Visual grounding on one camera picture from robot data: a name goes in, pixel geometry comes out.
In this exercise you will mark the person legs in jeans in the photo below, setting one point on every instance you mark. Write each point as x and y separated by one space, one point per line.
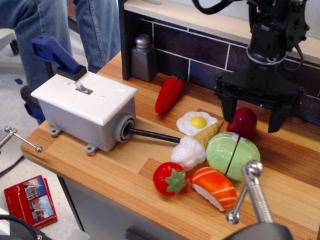
97 21

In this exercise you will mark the clear light switch toggle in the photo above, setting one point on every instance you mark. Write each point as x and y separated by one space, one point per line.
81 88

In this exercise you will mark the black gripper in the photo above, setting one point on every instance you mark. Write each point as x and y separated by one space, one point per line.
260 85

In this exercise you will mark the metal clamp screw right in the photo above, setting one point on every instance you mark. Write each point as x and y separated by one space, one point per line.
251 173

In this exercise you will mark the red strawberry toy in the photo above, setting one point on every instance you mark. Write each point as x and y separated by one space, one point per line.
170 179

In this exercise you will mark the black device bottom left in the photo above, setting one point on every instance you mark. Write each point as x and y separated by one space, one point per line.
21 230

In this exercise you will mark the ice cream cone toy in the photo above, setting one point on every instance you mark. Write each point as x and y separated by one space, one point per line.
191 150

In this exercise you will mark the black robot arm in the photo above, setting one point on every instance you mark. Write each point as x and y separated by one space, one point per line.
277 27

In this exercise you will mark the wooden shelf with tiled back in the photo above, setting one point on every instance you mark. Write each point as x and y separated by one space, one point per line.
187 41

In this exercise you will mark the green cabbage toy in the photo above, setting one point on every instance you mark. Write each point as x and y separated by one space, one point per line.
227 152

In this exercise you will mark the blue bar clamp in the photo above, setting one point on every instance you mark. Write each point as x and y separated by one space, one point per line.
49 50

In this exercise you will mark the salmon sushi toy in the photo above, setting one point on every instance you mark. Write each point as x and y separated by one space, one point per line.
214 187

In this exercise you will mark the metal clamp screw left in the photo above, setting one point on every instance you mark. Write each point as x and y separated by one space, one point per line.
13 132

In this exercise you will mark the grey salt shaker toy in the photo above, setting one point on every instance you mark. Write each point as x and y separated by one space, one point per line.
144 65

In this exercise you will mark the grey electrical switch box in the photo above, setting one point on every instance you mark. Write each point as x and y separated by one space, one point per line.
98 116

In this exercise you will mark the fried egg toy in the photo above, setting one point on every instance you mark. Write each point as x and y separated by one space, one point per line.
194 122

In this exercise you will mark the red booklet on floor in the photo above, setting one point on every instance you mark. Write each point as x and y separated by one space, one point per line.
31 201

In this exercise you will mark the dark red plum toy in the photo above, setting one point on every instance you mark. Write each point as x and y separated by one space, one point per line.
244 123

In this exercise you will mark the metal clamp screw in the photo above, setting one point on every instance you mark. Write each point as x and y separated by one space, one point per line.
251 173
13 132

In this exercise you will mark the red chili pepper toy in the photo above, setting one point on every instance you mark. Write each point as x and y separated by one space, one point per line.
170 91

